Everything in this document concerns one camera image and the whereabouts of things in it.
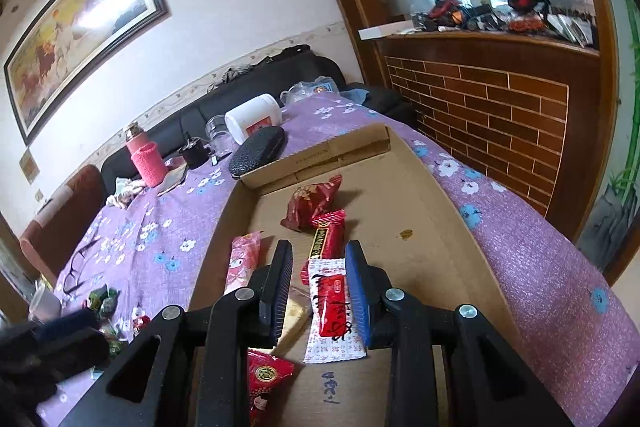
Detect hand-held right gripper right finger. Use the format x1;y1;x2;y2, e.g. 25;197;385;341
345;239;576;427

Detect framed horse painting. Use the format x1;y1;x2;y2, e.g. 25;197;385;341
4;0;171;147

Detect black sofa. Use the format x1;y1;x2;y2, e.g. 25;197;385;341
100;52;417;188

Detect red bar snack packet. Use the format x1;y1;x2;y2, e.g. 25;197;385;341
310;209;347;261

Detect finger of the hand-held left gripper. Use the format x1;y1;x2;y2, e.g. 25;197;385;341
45;331;111;380
35;308;101;343

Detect brown chair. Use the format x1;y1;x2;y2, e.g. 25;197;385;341
19;164;107;280

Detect counter clutter pile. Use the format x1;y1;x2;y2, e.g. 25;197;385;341
412;0;598;48

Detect white red snack packet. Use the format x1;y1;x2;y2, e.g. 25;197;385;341
302;257;369;364

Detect brick pattern counter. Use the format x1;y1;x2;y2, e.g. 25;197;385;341
379;29;602;240

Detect clear plastic bag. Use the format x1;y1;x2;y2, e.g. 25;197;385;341
279;77;347;106

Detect white plastic jar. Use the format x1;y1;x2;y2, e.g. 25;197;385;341
224;93;285;146

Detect large red snack bag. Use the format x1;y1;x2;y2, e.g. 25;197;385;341
247;349;296;427

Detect dark red snack packet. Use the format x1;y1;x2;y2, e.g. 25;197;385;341
280;174;344;233

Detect cardboard box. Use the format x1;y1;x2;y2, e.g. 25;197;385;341
187;124;507;427

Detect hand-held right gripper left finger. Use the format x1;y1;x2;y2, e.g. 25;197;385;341
60;239;295;427

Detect white crumpled cloth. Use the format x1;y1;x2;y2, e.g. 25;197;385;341
106;177;147;208

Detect green foil snack packet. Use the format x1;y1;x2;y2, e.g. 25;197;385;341
100;326;129;358

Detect purple floral tablecloth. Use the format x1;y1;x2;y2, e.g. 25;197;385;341
37;93;632;427

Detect white flat box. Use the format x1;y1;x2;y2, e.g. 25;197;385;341
358;21;414;42

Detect pink sleeved thermos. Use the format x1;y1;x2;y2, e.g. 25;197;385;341
124;123;169;188

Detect pink cartoon snack packet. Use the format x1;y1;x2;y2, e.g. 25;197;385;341
223;231;264;296

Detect small black cup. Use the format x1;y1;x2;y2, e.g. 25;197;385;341
179;134;209;168

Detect clear plastic cup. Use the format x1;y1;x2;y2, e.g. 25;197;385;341
205;114;237;154

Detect dark-framed eyeglasses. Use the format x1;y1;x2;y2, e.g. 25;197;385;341
62;237;102;296

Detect yellow cake packet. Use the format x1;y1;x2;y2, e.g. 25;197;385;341
275;292;314;354

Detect black eyeglasses case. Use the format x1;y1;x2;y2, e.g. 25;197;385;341
228;126;286;180

